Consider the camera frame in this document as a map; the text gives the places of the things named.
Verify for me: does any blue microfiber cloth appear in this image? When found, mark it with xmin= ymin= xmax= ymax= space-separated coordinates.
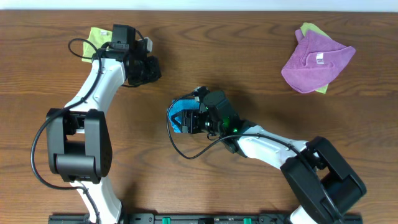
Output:
xmin=167 ymin=99 xmax=200 ymax=133

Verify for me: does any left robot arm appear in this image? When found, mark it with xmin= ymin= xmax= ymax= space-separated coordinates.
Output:
xmin=42 ymin=39 xmax=160 ymax=223

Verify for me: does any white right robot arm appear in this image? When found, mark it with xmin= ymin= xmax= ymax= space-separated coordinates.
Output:
xmin=167 ymin=106 xmax=367 ymax=223

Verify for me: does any folded green cloth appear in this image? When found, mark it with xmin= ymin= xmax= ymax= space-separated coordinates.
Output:
xmin=81 ymin=27 xmax=113 ymax=63

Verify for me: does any purple microfiber cloth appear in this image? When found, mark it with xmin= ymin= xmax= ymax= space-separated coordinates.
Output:
xmin=281 ymin=30 xmax=356 ymax=93

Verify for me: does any green cloth under purple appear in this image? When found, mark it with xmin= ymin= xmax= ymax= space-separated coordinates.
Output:
xmin=300 ymin=22 xmax=330 ymax=94

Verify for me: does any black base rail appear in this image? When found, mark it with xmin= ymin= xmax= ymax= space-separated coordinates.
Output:
xmin=48 ymin=213 xmax=363 ymax=224

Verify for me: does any black right camera cable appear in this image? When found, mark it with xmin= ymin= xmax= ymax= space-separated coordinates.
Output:
xmin=165 ymin=91 xmax=346 ymax=224

